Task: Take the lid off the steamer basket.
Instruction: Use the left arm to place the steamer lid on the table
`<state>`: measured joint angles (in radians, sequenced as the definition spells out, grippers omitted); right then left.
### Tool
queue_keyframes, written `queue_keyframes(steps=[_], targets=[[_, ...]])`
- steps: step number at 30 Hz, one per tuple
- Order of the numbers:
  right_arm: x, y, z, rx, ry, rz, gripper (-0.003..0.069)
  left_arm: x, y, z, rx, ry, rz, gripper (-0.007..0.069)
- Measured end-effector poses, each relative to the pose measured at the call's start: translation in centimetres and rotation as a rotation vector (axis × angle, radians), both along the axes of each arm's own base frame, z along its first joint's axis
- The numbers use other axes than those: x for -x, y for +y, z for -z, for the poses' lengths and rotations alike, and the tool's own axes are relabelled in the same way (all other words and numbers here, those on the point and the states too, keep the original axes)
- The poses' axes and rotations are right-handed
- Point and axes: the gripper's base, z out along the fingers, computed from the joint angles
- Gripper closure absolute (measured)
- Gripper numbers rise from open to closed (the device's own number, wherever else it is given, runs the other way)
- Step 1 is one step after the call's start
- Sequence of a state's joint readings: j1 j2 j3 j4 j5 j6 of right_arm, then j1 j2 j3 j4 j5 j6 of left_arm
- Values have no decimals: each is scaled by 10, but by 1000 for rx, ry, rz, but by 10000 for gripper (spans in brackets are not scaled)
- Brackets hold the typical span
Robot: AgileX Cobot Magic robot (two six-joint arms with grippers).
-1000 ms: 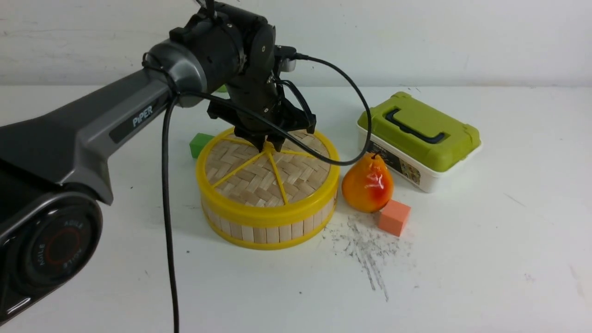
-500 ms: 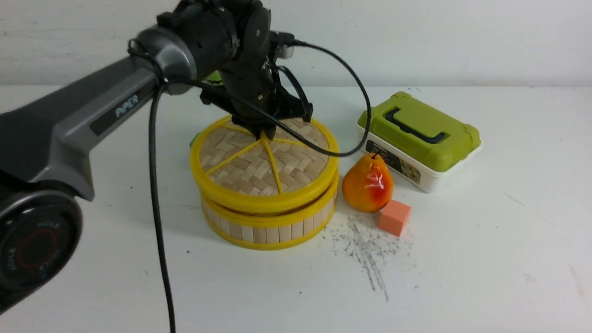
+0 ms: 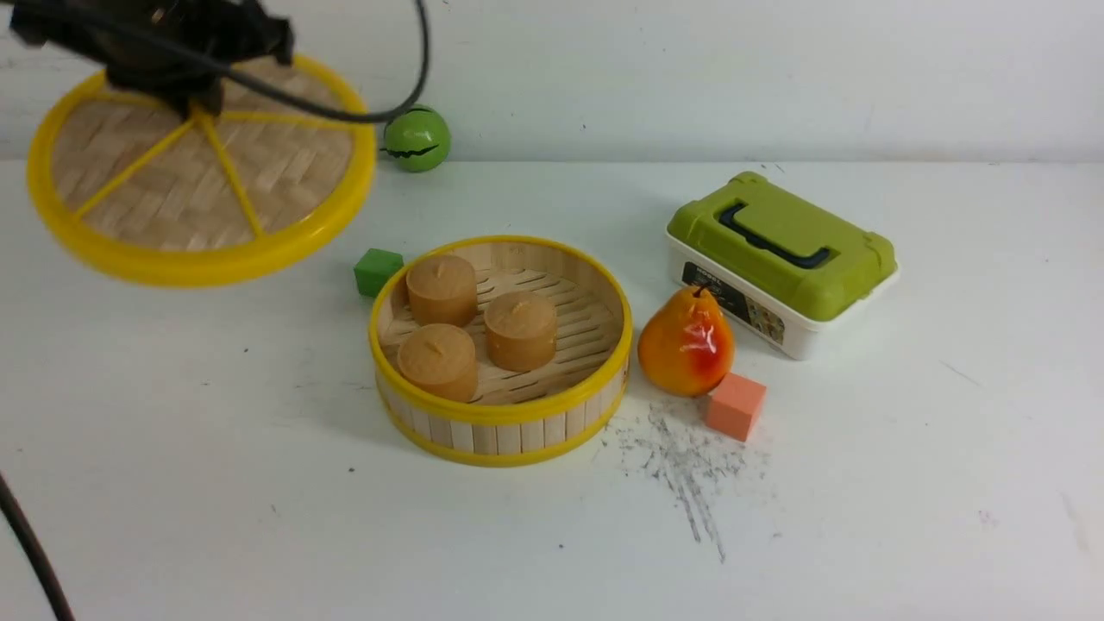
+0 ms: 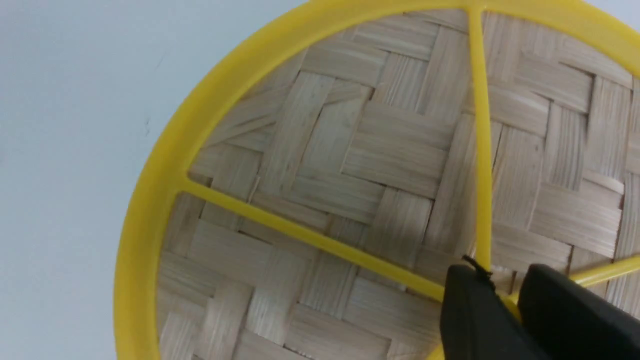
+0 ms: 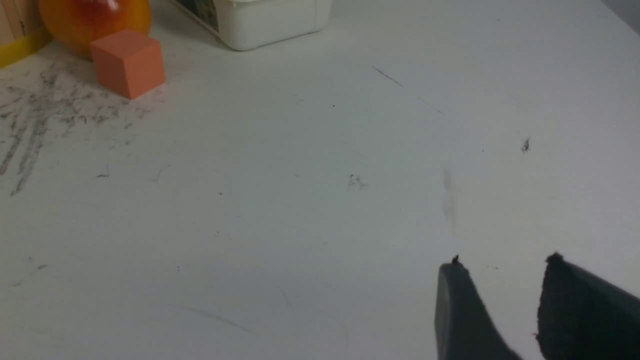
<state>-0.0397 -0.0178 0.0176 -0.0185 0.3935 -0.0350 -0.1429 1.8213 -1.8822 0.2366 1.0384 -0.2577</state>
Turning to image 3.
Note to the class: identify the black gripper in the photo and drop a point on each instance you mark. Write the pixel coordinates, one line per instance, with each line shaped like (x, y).
(177, 52)

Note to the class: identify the yellow woven bamboo steamer lid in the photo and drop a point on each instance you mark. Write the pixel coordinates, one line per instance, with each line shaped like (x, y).
(138, 192)

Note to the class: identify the yellow bamboo steamer basket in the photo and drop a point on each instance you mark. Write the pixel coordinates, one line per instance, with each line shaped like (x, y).
(515, 419)

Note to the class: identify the green toy watermelon ball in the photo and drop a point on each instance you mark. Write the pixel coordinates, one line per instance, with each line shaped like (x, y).
(417, 141)

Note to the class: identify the green foam cube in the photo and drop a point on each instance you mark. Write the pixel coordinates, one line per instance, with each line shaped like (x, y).
(374, 269)

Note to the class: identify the brown bun back left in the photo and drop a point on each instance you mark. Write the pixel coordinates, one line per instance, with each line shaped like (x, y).
(442, 289)

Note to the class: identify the brown bun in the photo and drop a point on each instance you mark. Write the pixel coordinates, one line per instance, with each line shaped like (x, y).
(521, 331)
(440, 359)
(442, 289)

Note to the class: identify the brown bun front left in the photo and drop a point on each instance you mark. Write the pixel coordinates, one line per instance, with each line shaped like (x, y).
(440, 359)

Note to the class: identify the brown bun right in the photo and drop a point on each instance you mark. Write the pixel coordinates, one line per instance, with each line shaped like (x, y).
(521, 331)

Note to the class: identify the orange yellow toy pear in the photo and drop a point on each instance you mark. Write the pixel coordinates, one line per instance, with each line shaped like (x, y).
(688, 346)

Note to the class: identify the green lidded white storage box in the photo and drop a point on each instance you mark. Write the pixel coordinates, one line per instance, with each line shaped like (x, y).
(791, 272)

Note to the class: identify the salmon pink foam cube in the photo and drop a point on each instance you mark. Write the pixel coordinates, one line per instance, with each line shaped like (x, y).
(735, 406)

